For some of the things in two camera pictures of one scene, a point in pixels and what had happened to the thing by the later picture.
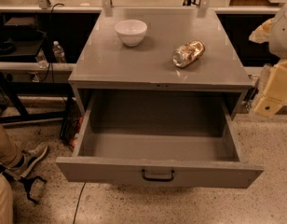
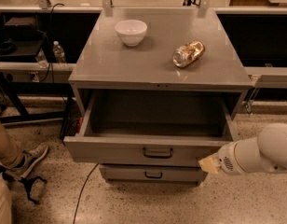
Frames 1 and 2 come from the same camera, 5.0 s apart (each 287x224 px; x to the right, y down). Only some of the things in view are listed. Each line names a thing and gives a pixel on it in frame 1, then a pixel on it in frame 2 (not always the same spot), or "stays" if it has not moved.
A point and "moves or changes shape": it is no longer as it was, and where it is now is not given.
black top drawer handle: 167,179 to 157,156
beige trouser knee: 4,202 stays
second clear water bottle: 42,60 stays
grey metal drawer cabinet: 156,49 stays
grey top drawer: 176,137 moves or changes shape
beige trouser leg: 6,151 stays
